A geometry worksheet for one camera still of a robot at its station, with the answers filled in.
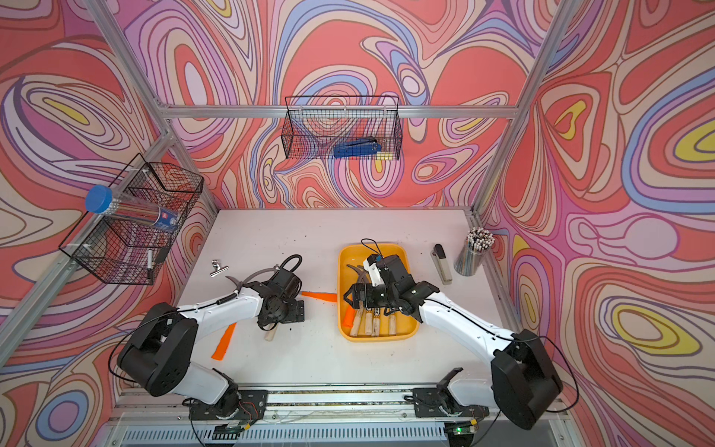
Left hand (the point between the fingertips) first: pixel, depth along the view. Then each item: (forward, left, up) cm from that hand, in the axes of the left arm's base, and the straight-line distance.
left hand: (294, 317), depth 90 cm
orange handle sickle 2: (+4, +14, +15) cm, 21 cm away
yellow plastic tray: (-3, -36, +2) cm, 37 cm away
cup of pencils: (+16, -59, +13) cm, 63 cm away
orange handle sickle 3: (-1, -18, +3) cm, 19 cm away
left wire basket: (+5, +41, +30) cm, 51 cm away
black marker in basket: (+2, +33, +25) cm, 42 cm away
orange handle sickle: (+8, -10, 0) cm, 12 cm away
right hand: (-1, -21, +11) cm, 24 cm away
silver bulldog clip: (+19, +31, +2) cm, 37 cm away
